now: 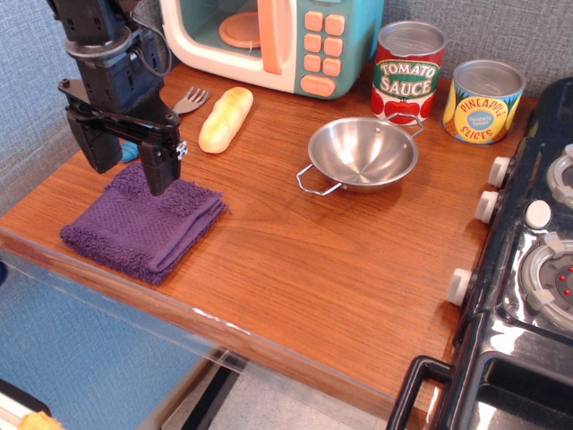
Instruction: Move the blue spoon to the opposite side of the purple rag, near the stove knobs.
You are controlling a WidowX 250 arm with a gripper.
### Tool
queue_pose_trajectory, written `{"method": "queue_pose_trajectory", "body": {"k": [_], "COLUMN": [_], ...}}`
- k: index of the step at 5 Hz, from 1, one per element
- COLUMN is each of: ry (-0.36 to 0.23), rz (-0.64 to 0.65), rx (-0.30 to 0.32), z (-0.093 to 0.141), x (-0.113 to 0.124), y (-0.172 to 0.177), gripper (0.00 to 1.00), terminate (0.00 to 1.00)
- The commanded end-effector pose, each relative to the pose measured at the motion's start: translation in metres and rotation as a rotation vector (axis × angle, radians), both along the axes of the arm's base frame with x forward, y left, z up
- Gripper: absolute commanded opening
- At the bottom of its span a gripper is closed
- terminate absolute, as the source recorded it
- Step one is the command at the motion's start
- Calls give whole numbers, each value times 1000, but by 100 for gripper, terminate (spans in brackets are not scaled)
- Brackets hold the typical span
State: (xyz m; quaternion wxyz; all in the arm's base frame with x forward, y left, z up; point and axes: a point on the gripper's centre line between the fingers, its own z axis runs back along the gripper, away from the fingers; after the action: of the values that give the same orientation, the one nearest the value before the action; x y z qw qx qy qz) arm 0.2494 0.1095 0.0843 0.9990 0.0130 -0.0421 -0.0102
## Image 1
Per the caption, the black toy stove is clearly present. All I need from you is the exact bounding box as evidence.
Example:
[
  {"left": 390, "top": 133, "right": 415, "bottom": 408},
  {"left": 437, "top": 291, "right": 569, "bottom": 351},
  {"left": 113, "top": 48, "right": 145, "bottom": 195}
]
[{"left": 429, "top": 78, "right": 572, "bottom": 429}]

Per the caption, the white stove knob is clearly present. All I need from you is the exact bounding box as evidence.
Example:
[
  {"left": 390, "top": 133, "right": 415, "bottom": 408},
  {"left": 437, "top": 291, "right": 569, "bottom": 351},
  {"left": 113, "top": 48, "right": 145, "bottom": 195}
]
[
  {"left": 447, "top": 268, "right": 473, "bottom": 306},
  {"left": 475, "top": 191, "right": 499, "bottom": 224},
  {"left": 488, "top": 157, "right": 511, "bottom": 188}
]

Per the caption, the black oven door handle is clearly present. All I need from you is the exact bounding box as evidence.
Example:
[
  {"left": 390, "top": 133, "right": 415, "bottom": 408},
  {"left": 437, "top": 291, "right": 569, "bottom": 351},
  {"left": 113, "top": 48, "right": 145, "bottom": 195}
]
[{"left": 387, "top": 356, "right": 454, "bottom": 430}]

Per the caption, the toy bread loaf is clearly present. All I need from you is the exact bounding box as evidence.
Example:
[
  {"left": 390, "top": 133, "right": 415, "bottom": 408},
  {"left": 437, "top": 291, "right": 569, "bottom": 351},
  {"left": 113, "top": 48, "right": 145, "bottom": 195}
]
[{"left": 198, "top": 87, "right": 253, "bottom": 154}]

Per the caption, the small steel bowl with handles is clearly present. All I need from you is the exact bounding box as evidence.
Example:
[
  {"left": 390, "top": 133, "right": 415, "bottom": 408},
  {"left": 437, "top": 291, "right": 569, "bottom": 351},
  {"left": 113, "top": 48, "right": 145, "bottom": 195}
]
[{"left": 296, "top": 113, "right": 424, "bottom": 196}]

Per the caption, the blue handled metal fork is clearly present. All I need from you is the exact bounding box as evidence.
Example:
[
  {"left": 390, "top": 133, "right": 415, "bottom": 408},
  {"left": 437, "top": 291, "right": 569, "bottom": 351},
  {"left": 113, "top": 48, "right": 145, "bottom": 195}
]
[{"left": 122, "top": 87, "right": 210, "bottom": 163}]

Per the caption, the orange object bottom left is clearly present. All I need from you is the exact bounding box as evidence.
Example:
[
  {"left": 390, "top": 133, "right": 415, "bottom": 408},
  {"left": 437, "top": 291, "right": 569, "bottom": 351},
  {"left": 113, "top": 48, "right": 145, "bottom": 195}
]
[{"left": 17, "top": 411, "right": 64, "bottom": 430}]

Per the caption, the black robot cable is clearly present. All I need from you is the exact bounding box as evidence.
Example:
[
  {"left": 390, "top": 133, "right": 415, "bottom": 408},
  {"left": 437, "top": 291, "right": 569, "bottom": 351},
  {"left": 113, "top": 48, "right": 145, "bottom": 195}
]
[{"left": 127, "top": 11, "right": 174, "bottom": 80}]

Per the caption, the white stove knob top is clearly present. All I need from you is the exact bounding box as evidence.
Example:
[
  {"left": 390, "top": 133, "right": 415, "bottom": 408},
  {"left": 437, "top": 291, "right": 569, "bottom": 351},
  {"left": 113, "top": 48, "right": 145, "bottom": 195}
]
[{"left": 488, "top": 157, "right": 511, "bottom": 188}]

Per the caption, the white stove knob middle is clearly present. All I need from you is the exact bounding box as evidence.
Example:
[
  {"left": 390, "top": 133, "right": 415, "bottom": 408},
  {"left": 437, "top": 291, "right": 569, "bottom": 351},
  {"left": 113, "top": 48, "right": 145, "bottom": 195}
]
[{"left": 475, "top": 191, "right": 499, "bottom": 224}]

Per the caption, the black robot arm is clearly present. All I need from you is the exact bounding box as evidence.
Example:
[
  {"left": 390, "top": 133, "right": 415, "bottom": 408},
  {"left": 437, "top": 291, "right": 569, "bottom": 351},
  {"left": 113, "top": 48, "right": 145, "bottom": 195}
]
[{"left": 49, "top": 1, "right": 186, "bottom": 195}]

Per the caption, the tomato sauce can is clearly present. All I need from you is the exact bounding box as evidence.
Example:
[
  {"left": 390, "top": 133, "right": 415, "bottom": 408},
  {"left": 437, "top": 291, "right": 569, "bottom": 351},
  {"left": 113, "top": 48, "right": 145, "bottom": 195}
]
[{"left": 371, "top": 21, "right": 447, "bottom": 125}]

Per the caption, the teal toy microwave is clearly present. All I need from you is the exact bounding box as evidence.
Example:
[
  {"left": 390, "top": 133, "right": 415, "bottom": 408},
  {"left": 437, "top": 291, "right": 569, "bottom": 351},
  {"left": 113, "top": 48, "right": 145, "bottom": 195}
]
[{"left": 160, "top": 0, "right": 384, "bottom": 99}]

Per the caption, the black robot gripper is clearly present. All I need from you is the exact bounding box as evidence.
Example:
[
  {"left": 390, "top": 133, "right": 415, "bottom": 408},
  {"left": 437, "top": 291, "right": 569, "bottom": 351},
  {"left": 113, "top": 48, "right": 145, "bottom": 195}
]
[{"left": 58, "top": 33, "right": 182, "bottom": 196}]

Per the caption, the pineapple slices can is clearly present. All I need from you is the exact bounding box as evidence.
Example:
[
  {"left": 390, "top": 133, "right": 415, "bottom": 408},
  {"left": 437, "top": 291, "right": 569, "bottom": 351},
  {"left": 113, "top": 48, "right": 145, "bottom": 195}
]
[{"left": 442, "top": 59, "right": 526, "bottom": 145}]

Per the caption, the orange microwave turntable plate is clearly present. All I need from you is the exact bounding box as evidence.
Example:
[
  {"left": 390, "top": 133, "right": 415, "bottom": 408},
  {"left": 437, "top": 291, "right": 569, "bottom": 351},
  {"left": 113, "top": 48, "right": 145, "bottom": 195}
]
[{"left": 218, "top": 11, "right": 261, "bottom": 49}]

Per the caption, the white stove knob bottom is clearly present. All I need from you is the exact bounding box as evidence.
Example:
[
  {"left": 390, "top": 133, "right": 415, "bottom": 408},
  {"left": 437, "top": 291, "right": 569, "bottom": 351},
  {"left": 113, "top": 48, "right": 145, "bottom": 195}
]
[{"left": 447, "top": 268, "right": 473, "bottom": 306}]

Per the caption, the purple folded rag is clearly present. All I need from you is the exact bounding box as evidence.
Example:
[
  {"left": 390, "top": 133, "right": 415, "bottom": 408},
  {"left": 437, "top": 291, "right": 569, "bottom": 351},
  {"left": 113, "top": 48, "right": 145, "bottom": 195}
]
[{"left": 60, "top": 162, "right": 227, "bottom": 285}]

